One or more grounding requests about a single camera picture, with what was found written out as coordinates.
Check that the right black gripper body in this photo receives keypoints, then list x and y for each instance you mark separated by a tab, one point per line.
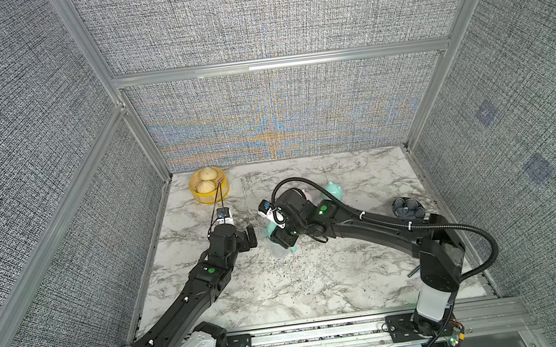
287	235

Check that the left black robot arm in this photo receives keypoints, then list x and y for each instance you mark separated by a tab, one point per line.
178	327

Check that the aluminium front rail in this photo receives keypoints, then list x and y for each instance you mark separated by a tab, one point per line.
480	317

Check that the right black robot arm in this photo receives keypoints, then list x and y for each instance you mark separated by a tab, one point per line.
438	248

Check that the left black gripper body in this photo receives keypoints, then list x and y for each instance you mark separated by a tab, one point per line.
242	244

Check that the upper beige bun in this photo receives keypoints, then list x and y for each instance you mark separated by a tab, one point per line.
208	173

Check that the pink bottle cap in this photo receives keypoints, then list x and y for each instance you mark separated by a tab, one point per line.
308	195

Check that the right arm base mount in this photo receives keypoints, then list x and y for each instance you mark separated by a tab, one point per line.
407	327

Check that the mint bottle cap front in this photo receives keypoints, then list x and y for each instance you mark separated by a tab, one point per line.
333	190

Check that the beige bun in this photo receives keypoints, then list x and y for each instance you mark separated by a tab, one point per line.
205	187
208	173

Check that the dark blue flower dish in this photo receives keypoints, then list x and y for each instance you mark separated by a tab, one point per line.
408	208

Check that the clear bottle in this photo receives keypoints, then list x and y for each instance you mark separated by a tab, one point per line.
279	252

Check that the lower beige bun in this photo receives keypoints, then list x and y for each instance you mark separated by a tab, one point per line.
205	187

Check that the mint bottle cap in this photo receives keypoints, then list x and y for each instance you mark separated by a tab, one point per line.
268	230
333	190

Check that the yellow steamer basket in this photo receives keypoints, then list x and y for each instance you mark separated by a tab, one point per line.
221	191

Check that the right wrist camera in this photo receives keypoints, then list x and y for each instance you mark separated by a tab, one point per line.
273	214

